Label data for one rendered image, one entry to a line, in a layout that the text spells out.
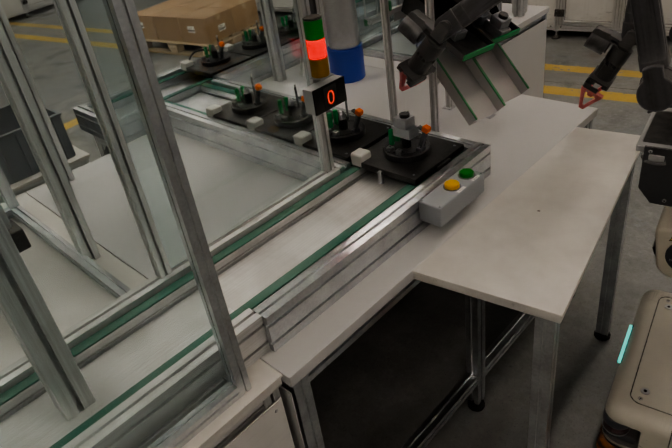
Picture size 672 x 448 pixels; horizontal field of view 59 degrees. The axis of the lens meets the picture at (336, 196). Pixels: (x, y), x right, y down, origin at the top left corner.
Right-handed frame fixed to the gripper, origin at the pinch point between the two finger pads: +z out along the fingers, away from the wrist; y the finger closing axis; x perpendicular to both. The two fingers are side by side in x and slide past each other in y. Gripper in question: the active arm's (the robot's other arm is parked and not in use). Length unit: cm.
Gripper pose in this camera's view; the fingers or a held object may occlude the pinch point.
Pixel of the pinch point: (402, 87)
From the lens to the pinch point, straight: 169.0
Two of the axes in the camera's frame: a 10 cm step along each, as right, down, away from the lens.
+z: -3.6, 4.7, 8.1
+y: -6.9, 4.5, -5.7
